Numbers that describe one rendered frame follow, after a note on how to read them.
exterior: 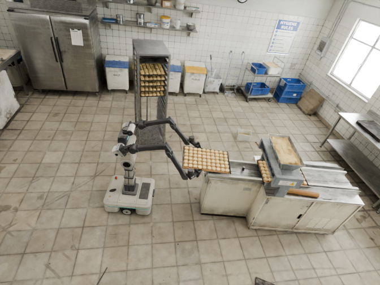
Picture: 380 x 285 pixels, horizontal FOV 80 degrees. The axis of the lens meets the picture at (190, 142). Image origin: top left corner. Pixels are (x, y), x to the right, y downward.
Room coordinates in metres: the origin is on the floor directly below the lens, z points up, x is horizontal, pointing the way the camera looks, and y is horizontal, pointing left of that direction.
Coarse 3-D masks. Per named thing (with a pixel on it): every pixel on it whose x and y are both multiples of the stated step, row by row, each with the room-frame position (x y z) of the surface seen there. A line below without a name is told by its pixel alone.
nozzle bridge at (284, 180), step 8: (264, 144) 2.39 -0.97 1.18; (272, 152) 2.25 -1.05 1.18; (272, 160) 2.10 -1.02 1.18; (272, 168) 1.98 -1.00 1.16; (272, 176) 1.96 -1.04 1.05; (280, 176) 1.84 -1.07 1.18; (288, 176) 1.87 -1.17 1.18; (296, 176) 1.89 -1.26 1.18; (272, 184) 1.83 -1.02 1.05; (280, 184) 1.83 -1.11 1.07; (288, 184) 1.84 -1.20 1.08; (296, 184) 1.85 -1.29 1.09; (280, 192) 1.84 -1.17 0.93
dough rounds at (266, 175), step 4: (260, 164) 2.28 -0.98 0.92; (264, 164) 2.30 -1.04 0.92; (260, 168) 2.23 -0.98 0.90; (264, 168) 2.22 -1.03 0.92; (264, 172) 2.13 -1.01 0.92; (268, 172) 2.15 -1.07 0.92; (264, 176) 2.07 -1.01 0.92; (268, 176) 2.08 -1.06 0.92; (264, 180) 2.01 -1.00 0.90; (268, 180) 2.02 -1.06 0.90; (304, 180) 2.12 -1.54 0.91; (304, 184) 2.06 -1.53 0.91
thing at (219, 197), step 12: (240, 168) 2.23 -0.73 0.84; (252, 168) 2.27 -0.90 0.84; (204, 180) 2.18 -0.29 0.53; (216, 180) 1.96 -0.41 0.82; (228, 180) 1.97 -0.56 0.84; (204, 192) 2.00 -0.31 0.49; (216, 192) 1.96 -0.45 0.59; (228, 192) 1.97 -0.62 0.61; (240, 192) 1.99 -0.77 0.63; (252, 192) 2.01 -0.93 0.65; (204, 204) 1.95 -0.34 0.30; (216, 204) 1.96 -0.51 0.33; (228, 204) 1.98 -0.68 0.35; (240, 204) 2.00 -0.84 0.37; (228, 216) 2.02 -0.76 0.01; (240, 216) 2.04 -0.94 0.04
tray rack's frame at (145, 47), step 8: (136, 40) 3.67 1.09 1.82; (144, 40) 3.73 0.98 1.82; (152, 40) 3.80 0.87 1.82; (160, 40) 3.87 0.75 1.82; (136, 48) 3.31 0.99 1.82; (144, 48) 3.37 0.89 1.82; (152, 48) 3.43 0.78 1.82; (160, 48) 3.49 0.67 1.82; (168, 56) 3.29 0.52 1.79; (136, 120) 3.69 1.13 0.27; (136, 128) 3.59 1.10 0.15; (144, 128) 3.63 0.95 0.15; (152, 128) 3.67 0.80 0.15; (144, 136) 3.38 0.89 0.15; (152, 136) 3.42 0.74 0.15; (160, 136) 3.46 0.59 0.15; (144, 144) 3.16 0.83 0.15; (152, 144) 3.21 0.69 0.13
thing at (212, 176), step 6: (210, 174) 1.97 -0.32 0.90; (216, 174) 1.98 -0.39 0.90; (240, 180) 2.00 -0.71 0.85; (246, 180) 2.00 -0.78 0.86; (252, 180) 2.01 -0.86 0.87; (258, 180) 2.02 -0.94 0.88; (312, 186) 2.09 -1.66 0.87; (318, 186) 2.09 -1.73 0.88; (324, 186) 2.10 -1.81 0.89; (330, 186) 2.11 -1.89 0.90; (336, 186) 2.13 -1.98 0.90; (342, 186) 2.15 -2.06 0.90
